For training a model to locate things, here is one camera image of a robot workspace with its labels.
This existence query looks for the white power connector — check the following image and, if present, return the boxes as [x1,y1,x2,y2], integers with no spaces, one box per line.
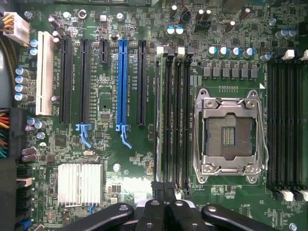
[2,11,31,48]

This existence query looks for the green PC motherboard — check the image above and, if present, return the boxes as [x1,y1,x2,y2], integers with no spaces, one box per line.
[12,0,308,231]

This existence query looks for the black expansion slot blue latch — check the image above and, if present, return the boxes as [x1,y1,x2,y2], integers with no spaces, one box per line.
[75,38,93,149]

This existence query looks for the yellow and black wires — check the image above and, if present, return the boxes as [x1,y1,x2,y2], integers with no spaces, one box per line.
[0,13,14,36]

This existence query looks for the braided black cable sleeve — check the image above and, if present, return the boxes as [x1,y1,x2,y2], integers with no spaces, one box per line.
[0,36,19,108]

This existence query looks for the coloured main power wires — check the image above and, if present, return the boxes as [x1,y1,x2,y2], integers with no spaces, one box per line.
[0,108,11,159]

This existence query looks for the CPU socket with pins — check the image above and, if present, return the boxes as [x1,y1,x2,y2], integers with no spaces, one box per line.
[206,114,253,161]

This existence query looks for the black main power connector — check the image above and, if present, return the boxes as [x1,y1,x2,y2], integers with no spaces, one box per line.
[8,108,27,160]

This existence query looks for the white PCI expansion slot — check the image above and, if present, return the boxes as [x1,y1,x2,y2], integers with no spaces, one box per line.
[35,30,54,116]

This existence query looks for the black SATA port block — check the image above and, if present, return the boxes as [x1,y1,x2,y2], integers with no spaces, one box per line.
[15,166,33,221]

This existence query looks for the metal CPU socket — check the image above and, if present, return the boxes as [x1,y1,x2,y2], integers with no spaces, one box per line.
[193,88,263,185]

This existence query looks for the grey PC case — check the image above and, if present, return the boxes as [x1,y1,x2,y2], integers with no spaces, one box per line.
[0,0,20,231]

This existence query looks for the silver finned chipset heatsink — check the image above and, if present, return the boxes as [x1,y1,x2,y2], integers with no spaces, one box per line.
[57,162,104,208]

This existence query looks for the steel wire locking lever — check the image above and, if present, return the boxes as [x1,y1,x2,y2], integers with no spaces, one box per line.
[193,96,203,180]
[255,100,270,172]

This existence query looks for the blue SATA port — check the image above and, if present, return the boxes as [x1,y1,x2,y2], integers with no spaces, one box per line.
[16,218,32,231]

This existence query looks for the short black expansion slot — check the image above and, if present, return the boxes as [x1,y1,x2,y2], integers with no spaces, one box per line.
[99,38,110,67]

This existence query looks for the long black expansion slot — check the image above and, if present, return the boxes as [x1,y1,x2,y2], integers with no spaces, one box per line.
[59,38,73,124]
[136,39,148,127]

